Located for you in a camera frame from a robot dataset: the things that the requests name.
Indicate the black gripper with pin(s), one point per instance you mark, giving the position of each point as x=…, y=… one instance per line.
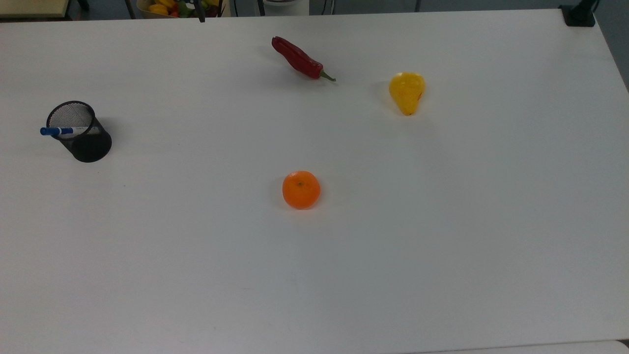
x=192, y=2

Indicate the blue white marker pen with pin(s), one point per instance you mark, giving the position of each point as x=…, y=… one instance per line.
x=59, y=131

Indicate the black mesh pen cup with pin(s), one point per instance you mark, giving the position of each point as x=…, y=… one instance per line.
x=88, y=145

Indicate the bowl of toy fruit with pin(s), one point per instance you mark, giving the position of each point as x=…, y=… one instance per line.
x=162, y=9

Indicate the white round bin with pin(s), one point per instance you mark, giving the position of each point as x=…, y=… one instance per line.
x=287, y=6

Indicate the red chili pepper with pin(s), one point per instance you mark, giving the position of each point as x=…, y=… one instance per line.
x=297, y=58

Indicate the beige wooden table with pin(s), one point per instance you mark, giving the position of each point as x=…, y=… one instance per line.
x=29, y=7

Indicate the orange tangerine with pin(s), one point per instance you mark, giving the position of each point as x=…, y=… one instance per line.
x=300, y=190

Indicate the yellow pear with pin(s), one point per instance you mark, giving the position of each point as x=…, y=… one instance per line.
x=407, y=93

